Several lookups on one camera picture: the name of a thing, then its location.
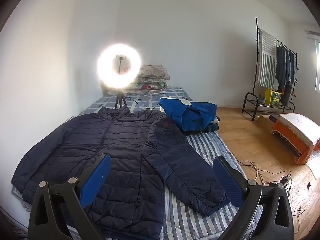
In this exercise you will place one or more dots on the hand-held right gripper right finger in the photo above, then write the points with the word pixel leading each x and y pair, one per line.
pixel 228 182

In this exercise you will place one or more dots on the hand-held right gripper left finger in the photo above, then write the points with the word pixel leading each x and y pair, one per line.
pixel 96 180

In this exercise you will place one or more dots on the navy puffer jacket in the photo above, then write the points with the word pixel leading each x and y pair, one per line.
pixel 125 142

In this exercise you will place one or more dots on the dark folded clothes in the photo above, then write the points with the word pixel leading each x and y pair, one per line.
pixel 213 127

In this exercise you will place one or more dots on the dark hanging clothes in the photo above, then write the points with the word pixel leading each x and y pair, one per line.
pixel 285 70

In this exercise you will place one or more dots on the black metal clothes rack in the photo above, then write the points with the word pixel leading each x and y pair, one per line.
pixel 256 55

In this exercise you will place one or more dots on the blue striped pillow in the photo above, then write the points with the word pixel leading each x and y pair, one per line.
pixel 200 140

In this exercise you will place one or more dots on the black power adapter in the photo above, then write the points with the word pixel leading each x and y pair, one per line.
pixel 285 179

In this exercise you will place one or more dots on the orange box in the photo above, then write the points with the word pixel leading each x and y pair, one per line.
pixel 290 142

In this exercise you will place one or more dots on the bright blue jacket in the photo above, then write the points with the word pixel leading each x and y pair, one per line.
pixel 185 115

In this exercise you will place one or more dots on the black tripod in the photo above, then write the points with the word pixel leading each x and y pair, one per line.
pixel 120 100

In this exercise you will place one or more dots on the beige cloth cover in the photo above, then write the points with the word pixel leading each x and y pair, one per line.
pixel 297 125

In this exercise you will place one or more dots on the yellow crate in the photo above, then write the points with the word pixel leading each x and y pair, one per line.
pixel 272 97

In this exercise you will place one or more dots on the blue checked bed sheet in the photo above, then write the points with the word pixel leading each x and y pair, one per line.
pixel 175 91

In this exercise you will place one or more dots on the folded floral quilt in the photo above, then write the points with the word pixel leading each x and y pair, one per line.
pixel 152 75

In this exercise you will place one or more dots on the black phone holder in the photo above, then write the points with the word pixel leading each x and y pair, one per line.
pixel 120 57

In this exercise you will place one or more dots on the striped hanging towel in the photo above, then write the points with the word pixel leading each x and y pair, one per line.
pixel 266 62

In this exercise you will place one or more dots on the window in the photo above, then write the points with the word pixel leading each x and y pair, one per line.
pixel 318 65

